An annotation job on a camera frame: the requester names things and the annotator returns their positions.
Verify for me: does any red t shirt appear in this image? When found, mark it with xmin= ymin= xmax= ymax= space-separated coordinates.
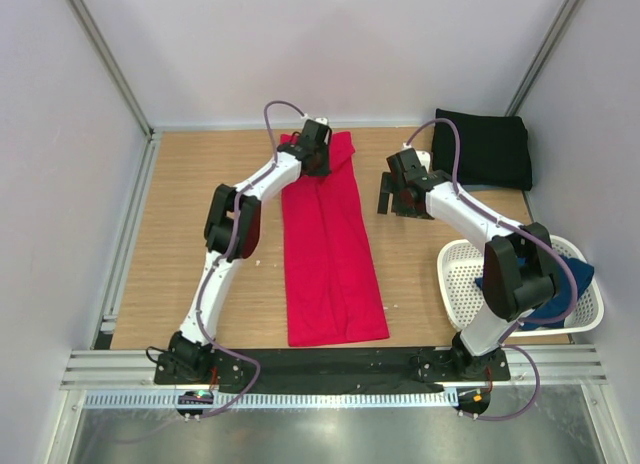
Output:
xmin=281 ymin=131 xmax=390 ymax=347

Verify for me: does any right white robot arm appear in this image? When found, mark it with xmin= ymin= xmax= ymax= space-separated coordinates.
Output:
xmin=378 ymin=148 xmax=565 ymax=380

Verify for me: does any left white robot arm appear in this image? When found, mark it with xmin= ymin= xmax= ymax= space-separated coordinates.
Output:
xmin=156 ymin=118 xmax=332 ymax=384

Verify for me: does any folded grey t shirt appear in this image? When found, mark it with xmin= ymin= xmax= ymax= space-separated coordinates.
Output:
xmin=462 ymin=184 xmax=500 ymax=193

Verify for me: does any folded black t shirt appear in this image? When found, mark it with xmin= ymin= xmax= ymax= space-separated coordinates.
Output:
xmin=435 ymin=108 xmax=533 ymax=191

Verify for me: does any blue t shirt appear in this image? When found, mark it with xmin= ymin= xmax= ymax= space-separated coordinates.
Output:
xmin=473 ymin=256 xmax=596 ymax=331

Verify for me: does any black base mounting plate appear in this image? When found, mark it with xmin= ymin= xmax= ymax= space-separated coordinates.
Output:
xmin=151 ymin=346 xmax=511 ymax=387

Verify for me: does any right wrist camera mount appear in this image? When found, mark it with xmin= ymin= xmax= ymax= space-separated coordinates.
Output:
xmin=403 ymin=142 xmax=431 ymax=171

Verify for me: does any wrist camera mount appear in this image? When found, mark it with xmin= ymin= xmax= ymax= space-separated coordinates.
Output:
xmin=300 ymin=114 xmax=329 ymax=126
xmin=403 ymin=142 xmax=431 ymax=171

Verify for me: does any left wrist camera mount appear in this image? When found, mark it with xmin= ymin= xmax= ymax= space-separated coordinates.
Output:
xmin=300 ymin=114 xmax=329 ymax=126

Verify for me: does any white slotted cable duct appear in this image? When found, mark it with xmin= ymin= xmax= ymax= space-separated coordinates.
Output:
xmin=84 ymin=388 xmax=458 ymax=410

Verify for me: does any right aluminium corner post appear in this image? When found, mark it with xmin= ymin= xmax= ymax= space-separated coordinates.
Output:
xmin=505 ymin=0 xmax=584 ymax=117

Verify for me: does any aluminium corner post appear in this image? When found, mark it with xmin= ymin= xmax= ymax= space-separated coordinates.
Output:
xmin=505 ymin=0 xmax=584 ymax=117
xmin=66 ymin=0 xmax=153 ymax=139

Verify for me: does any aluminium front rail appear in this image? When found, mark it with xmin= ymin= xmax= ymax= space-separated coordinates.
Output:
xmin=61 ymin=344 xmax=607 ymax=389

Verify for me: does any left aluminium corner post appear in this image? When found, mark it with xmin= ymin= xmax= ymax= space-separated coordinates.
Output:
xmin=66 ymin=0 xmax=153 ymax=139

